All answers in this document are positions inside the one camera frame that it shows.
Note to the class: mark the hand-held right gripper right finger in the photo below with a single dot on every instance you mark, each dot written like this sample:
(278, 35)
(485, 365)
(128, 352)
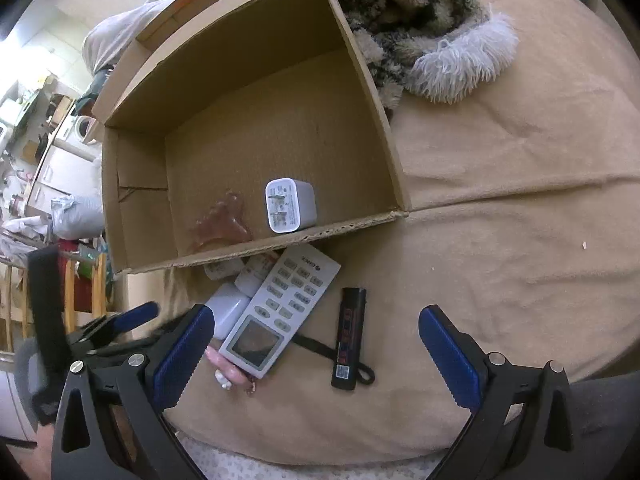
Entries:
(450, 360)

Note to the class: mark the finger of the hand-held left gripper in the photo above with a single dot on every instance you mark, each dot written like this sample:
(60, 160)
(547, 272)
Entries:
(135, 344)
(136, 316)

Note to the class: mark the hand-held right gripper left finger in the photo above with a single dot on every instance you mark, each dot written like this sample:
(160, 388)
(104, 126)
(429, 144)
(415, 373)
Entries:
(177, 360)

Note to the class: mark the white earbud case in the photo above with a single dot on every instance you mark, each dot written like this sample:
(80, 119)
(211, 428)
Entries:
(227, 307)

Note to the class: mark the white cylindrical capacitor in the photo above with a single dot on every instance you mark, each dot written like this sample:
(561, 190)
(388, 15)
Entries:
(222, 271)

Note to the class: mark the small silver metallic tube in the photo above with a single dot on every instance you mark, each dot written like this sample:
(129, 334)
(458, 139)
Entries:
(349, 335)

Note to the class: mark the white remote control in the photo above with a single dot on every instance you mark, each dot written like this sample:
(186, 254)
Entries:
(285, 305)

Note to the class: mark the cardboard box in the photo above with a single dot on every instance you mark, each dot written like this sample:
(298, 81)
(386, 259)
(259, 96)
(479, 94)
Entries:
(275, 125)

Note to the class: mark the white plastic bag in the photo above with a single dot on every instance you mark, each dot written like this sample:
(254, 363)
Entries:
(77, 215)

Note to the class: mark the clear pink scraping board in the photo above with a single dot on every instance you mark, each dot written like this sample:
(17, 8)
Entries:
(220, 222)

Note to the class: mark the tan blanket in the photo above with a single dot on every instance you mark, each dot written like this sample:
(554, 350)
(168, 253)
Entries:
(500, 235)

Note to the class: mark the white cabinet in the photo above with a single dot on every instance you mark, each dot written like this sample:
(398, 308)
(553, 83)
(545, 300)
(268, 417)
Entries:
(60, 175)

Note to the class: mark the floral bed sheet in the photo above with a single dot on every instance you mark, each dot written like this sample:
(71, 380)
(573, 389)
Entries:
(300, 462)

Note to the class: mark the grey pants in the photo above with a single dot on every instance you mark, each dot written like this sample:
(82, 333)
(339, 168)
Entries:
(605, 415)

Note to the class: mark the white washing machine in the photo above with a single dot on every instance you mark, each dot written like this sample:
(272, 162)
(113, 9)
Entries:
(75, 130)

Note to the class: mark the grey pillow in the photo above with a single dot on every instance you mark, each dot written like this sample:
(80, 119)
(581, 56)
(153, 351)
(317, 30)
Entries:
(130, 25)

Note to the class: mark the white fluffy fur item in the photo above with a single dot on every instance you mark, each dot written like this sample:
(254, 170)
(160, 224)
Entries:
(460, 60)

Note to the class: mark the leopard print fur blanket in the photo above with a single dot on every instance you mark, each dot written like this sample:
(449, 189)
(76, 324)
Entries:
(390, 10)

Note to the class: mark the white wall charger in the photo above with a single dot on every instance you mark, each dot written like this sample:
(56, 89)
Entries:
(292, 205)

